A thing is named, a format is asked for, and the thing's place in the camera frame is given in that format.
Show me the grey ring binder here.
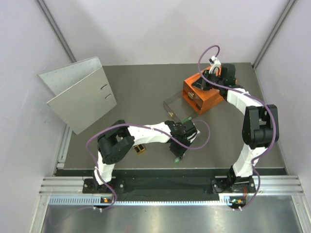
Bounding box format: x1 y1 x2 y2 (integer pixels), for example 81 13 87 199
38 57 117 135

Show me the grey slotted cable duct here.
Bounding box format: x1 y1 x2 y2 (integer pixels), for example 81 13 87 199
49 195 243 207

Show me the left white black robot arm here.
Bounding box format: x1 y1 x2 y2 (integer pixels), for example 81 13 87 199
93 120 200 193

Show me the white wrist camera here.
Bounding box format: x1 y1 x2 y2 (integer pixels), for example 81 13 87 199
187 130 200 143
209 56 221 74

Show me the black gold eyeshadow palette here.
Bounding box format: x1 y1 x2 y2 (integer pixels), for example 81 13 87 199
133 144 145 154

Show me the clear drawer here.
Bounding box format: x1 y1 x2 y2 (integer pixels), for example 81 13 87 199
163 91 198 122
183 90 202 109

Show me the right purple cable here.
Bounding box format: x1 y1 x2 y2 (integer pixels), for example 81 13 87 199
197 45 279 211

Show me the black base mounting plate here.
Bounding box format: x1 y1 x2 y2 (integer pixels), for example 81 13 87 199
83 176 255 195

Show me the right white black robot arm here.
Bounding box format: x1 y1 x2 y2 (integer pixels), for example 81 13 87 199
197 64 279 192

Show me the aluminium rail frame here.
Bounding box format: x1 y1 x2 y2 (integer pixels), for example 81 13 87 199
31 120 311 233

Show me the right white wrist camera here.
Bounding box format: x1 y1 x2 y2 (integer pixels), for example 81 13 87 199
209 56 221 74

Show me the orange drawer box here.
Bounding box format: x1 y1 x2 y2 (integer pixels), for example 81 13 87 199
183 73 224 115

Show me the green tube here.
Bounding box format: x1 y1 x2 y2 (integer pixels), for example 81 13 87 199
181 116 197 123
174 157 181 163

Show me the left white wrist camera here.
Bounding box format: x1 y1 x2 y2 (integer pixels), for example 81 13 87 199
187 130 200 143

